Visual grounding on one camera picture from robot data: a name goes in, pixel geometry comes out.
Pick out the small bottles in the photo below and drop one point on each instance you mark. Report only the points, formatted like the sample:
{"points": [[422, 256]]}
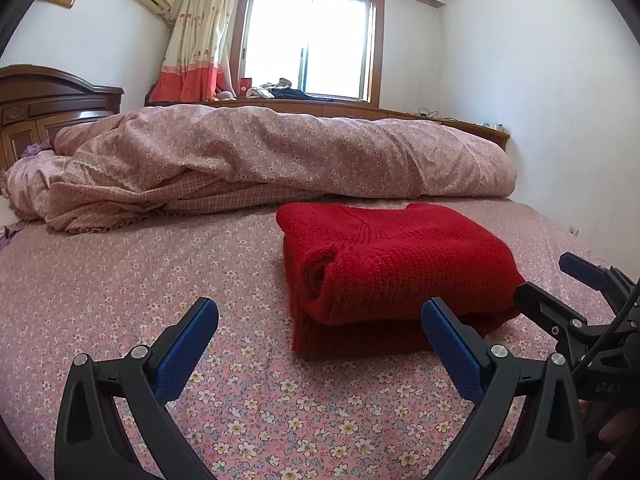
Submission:
{"points": [[492, 126]]}

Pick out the small red box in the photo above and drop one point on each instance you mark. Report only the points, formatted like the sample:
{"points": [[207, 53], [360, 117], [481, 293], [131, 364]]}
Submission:
{"points": [[246, 87]]}

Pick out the cream and red curtain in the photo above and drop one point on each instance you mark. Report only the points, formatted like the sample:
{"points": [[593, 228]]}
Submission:
{"points": [[195, 45]]}

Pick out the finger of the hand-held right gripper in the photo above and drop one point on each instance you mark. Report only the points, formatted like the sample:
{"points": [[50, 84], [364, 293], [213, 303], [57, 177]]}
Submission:
{"points": [[545, 312], [582, 267]]}

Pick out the pink floral quilt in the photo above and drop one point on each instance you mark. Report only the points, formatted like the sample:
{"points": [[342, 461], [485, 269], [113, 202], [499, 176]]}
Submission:
{"points": [[275, 150]]}

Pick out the red knitted sweater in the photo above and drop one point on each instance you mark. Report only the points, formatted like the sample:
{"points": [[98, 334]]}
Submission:
{"points": [[410, 255]]}

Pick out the white crumpled clothes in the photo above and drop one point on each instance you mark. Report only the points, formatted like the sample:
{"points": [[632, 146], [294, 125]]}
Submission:
{"points": [[262, 92]]}

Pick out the wooden framed window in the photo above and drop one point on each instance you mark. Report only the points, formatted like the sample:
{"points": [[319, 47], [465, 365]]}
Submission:
{"points": [[310, 40]]}

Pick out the pink floral bed sheet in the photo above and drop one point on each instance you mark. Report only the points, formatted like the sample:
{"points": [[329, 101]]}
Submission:
{"points": [[150, 270]]}

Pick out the pink plush toy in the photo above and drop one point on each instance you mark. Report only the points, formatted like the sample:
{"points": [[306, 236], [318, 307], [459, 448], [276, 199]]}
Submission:
{"points": [[225, 95]]}

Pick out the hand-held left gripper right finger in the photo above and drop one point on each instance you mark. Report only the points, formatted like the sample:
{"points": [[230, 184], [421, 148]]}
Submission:
{"points": [[455, 355]]}

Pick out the person's right hand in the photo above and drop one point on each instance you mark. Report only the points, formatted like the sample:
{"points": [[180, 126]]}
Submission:
{"points": [[612, 430]]}

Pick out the dark wooden headboard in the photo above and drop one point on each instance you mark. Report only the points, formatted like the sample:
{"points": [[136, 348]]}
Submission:
{"points": [[45, 100]]}

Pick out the purple cloth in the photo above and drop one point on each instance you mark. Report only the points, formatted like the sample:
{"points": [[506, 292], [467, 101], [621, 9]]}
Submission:
{"points": [[37, 150]]}

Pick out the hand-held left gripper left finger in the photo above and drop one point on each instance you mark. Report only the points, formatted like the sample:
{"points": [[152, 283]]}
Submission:
{"points": [[185, 350]]}

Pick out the dark folded cloth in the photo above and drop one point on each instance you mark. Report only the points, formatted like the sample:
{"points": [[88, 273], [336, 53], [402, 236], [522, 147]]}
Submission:
{"points": [[300, 95]]}

